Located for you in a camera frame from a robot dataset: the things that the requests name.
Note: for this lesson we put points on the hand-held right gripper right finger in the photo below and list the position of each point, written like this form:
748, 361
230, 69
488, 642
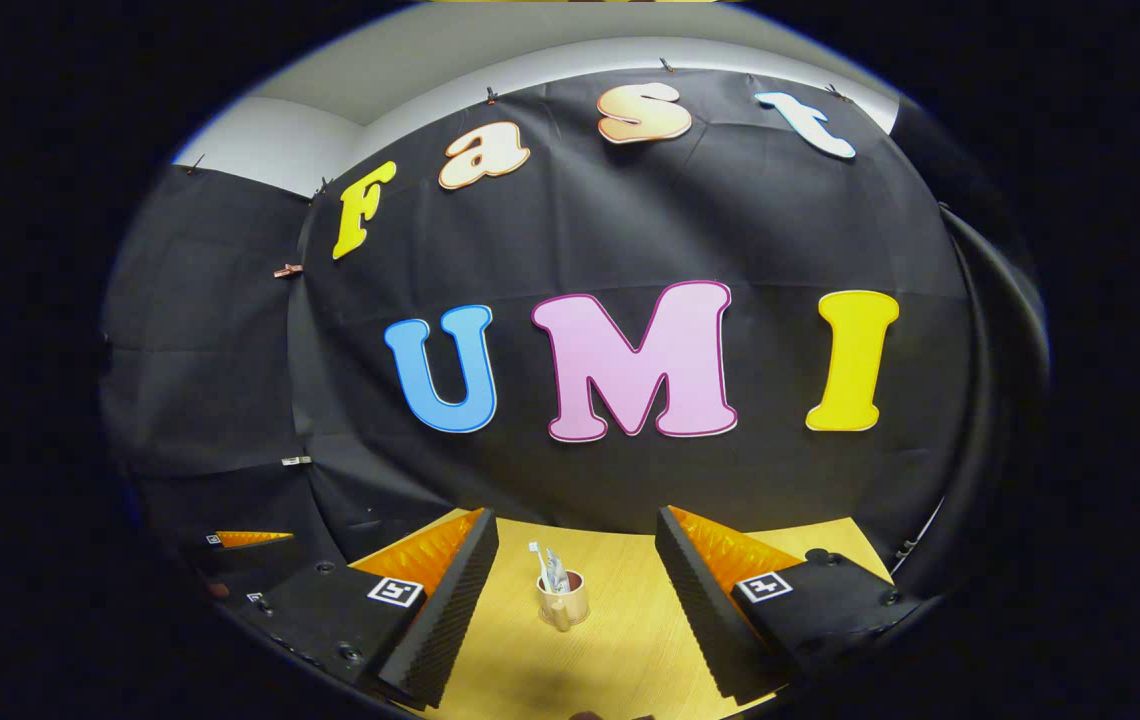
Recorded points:
700, 610

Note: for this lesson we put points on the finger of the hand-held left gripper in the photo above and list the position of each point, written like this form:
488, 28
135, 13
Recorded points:
250, 539

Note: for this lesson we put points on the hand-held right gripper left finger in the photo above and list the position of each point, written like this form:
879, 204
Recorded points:
450, 615

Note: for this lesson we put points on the mint green toothbrush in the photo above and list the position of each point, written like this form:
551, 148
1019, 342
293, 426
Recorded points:
537, 555

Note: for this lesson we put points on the white toothpaste tube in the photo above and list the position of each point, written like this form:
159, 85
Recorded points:
556, 572

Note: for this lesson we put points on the beige cup with brown inside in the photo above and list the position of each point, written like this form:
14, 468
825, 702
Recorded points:
565, 605

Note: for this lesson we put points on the wooden desktop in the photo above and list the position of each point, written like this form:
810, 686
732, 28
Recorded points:
620, 650

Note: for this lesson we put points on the black backdrop cloth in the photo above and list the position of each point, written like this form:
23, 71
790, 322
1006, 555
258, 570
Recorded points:
580, 230

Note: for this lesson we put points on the row of small black clips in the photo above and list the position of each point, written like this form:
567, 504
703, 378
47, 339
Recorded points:
492, 95

